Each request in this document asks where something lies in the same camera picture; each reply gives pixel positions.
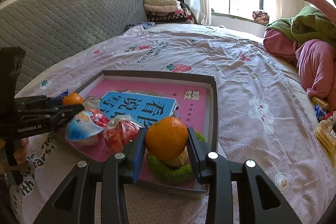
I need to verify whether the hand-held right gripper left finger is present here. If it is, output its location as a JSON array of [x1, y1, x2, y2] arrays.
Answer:
[[33, 128, 147, 224]]

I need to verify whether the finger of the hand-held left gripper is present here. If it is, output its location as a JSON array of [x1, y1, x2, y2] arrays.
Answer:
[[14, 95, 63, 109], [20, 104, 85, 132]]

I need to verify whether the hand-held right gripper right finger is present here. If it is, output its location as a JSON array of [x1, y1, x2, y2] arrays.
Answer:
[[186, 127, 302, 224]]

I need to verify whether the orange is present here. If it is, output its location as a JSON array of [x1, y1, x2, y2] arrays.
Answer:
[[145, 116, 189, 161], [62, 93, 84, 106]]

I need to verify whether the blue snack packet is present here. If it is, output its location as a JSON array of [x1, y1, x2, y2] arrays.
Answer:
[[47, 89, 69, 107]]

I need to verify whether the blue plastic egg toy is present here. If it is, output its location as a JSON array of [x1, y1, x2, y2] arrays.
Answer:
[[65, 109, 109, 146]]

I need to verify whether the red plastic egg toy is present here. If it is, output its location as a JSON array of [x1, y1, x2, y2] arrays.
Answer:
[[104, 116, 143, 153]]

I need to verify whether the green fuzzy ring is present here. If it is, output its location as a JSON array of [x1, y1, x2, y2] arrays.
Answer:
[[146, 131, 208, 182]]

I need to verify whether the beige mesh drawstring bag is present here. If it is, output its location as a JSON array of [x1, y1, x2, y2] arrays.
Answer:
[[83, 97, 101, 110]]

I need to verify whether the shallow cardboard box pink bottom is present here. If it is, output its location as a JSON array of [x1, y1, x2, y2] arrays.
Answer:
[[54, 70, 219, 199]]

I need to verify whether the person's left hand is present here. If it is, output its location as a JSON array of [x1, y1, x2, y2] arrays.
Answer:
[[13, 137, 30, 169]]

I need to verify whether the pink book with blue label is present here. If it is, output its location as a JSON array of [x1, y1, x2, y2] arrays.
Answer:
[[70, 79, 210, 190]]

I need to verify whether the grey quilted headboard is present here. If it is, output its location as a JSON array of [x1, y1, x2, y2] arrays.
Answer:
[[0, 0, 147, 98]]

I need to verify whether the blue patterned cloth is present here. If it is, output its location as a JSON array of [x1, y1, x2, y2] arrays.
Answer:
[[126, 21, 155, 30]]

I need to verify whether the blue candy wrapper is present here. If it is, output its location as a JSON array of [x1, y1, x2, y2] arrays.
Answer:
[[314, 105, 327, 121]]

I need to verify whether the yellow striped snack packet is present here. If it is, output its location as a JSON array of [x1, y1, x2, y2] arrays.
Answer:
[[315, 122, 336, 156]]

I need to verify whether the gold wrapped snack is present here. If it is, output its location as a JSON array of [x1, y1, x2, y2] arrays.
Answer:
[[312, 96, 329, 109]]

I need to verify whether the dark checkered folded blanket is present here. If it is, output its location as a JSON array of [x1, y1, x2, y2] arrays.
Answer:
[[145, 10, 196, 24]]

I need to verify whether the pink folded blanket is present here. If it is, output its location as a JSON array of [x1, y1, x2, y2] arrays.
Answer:
[[144, 4, 184, 14]]

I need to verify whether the cream folded blanket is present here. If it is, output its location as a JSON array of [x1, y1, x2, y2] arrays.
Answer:
[[143, 0, 181, 7]]

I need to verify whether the pink quilt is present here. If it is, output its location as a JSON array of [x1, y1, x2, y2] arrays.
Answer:
[[263, 28, 336, 104]]

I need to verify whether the dark cloth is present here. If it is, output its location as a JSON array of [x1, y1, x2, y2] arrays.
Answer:
[[175, 0, 191, 12]]

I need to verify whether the folded patterned cloth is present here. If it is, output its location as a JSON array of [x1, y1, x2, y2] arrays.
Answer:
[[252, 10, 270, 22]]

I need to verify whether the green quilt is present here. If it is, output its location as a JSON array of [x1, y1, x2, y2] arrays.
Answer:
[[265, 6, 336, 43]]

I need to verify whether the salmon quilted cushion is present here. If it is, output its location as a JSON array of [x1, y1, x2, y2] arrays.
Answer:
[[290, 0, 336, 17]]

